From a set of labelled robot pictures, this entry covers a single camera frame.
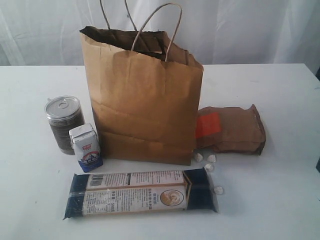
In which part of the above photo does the white wrapped candy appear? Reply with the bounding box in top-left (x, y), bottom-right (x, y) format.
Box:
top-left (206, 154), bottom-right (217, 164)
top-left (193, 153), bottom-right (204, 163)
top-left (204, 163), bottom-right (215, 172)
top-left (213, 185), bottom-right (225, 195)

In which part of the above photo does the brown pouch with orange label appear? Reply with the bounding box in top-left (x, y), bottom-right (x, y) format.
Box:
top-left (195, 104), bottom-right (266, 156)

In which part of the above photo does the dark blue noodle packet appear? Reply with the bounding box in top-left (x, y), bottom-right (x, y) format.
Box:
top-left (64, 168), bottom-right (218, 219)

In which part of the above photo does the blue white milk carton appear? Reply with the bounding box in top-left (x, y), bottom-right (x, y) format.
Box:
top-left (69, 123), bottom-right (103, 173)

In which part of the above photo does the brown paper shopping bag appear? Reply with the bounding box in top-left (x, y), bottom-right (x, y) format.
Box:
top-left (80, 26), bottom-right (204, 166)

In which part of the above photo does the clear can of brown grains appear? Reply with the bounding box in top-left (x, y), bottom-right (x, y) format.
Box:
top-left (44, 95), bottom-right (85, 155)

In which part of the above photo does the white backdrop curtain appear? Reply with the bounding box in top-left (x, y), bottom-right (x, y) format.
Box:
top-left (0, 0), bottom-right (320, 72)

